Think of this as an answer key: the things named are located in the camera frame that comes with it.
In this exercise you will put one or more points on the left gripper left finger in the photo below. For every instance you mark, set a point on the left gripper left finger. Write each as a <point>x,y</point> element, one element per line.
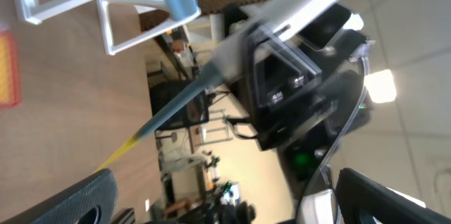
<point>63,203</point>

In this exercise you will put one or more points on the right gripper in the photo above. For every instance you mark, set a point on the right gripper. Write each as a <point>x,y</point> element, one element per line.
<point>310,118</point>

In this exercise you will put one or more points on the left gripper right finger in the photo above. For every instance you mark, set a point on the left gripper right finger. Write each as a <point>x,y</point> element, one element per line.
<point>373,203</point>

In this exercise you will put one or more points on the white pipette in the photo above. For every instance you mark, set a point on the white pipette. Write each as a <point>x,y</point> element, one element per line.
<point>232,62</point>

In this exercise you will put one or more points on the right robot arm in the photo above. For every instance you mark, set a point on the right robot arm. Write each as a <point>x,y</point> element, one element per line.
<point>303,164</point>

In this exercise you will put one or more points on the red and yellow tip box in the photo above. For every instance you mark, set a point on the red and yellow tip box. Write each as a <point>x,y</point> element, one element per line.
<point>6,69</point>

